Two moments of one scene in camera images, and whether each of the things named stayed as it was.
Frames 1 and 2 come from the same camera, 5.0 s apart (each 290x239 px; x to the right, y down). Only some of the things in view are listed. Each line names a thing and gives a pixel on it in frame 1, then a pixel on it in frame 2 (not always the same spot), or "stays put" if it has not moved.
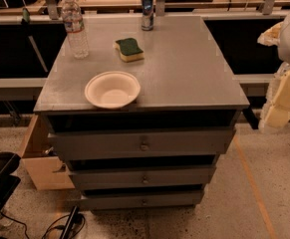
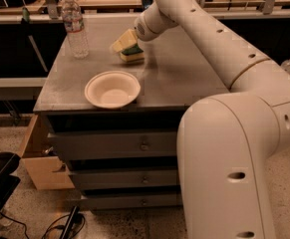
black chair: [0, 183] stays put
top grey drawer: [141, 143] stays put
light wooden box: [48, 172] stays put
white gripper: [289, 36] -> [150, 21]
